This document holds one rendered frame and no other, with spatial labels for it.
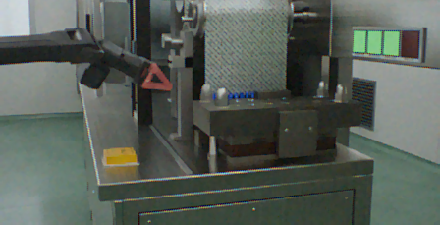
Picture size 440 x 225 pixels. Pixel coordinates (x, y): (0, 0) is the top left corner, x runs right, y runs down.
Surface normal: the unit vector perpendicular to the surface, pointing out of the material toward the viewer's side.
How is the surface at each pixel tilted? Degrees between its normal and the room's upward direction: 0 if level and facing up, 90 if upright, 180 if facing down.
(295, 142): 90
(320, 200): 90
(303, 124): 90
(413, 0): 90
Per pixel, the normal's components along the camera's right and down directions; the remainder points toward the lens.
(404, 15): -0.95, 0.04
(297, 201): 0.29, 0.15
